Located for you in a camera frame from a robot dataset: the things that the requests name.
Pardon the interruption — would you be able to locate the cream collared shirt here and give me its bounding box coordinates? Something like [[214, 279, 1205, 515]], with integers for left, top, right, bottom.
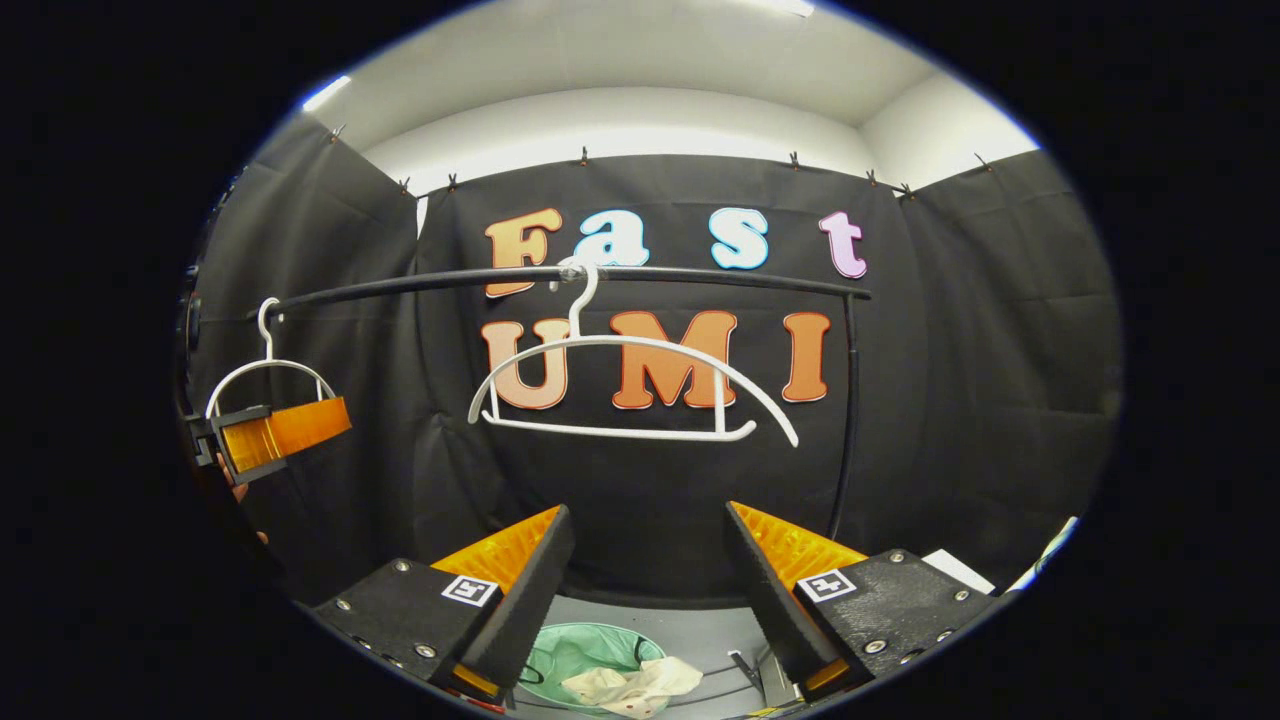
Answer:
[[562, 655, 704, 720]]

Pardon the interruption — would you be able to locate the white clothes hanger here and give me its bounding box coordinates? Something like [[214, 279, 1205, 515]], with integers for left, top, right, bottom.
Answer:
[[468, 258, 801, 449], [205, 297, 339, 421]]

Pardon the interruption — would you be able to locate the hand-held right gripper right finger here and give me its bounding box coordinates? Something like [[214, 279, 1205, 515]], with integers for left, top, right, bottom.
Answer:
[[727, 500, 1001, 706]]

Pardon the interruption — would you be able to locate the green laundry hamper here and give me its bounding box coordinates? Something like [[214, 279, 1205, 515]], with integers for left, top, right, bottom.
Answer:
[[515, 622, 669, 716]]

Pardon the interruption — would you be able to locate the black clothes rack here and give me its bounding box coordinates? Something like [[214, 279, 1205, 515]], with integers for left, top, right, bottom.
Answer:
[[250, 265, 873, 541]]

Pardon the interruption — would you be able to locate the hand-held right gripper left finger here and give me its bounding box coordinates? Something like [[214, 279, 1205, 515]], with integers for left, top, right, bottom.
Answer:
[[312, 505, 576, 706]]

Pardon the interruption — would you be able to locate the grey metal bracket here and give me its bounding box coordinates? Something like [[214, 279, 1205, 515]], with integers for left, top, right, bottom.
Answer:
[[728, 648, 803, 707]]

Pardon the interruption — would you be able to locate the black backdrop cloth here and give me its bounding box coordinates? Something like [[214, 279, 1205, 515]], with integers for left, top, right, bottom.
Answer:
[[185, 115, 1121, 611]]

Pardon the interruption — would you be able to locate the row of small black clips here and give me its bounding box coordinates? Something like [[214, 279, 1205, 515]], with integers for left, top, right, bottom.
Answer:
[[330, 125, 991, 196]]

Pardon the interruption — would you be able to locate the ceiling strip light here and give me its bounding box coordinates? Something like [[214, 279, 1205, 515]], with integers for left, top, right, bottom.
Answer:
[[302, 75, 353, 113]]

